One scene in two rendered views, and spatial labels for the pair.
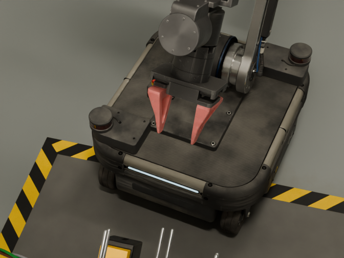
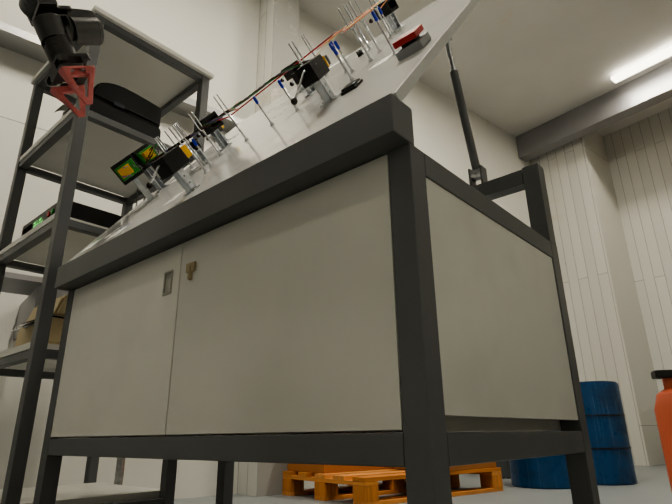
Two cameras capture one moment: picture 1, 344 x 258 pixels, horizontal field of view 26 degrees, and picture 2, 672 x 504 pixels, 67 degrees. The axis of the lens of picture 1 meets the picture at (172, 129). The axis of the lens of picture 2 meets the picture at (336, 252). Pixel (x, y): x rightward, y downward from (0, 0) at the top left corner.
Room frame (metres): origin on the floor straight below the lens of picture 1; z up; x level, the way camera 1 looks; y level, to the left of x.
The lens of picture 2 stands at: (1.29, 0.86, 0.40)
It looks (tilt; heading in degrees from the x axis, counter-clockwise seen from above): 20 degrees up; 207
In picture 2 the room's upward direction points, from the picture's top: 1 degrees counter-clockwise
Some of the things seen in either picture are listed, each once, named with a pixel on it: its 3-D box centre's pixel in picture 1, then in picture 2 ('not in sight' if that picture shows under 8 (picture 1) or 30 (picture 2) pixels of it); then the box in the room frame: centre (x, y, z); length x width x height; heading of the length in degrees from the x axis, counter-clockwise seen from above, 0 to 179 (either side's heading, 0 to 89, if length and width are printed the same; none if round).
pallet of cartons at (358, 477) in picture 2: not in sight; (392, 456); (-2.53, -0.63, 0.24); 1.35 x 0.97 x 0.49; 156
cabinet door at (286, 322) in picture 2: not in sight; (265, 311); (0.58, 0.36, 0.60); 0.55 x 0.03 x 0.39; 75
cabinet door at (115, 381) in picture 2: not in sight; (114, 348); (0.44, -0.17, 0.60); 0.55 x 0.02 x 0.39; 75
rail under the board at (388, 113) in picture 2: not in sight; (178, 225); (0.53, 0.09, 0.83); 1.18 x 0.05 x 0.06; 75
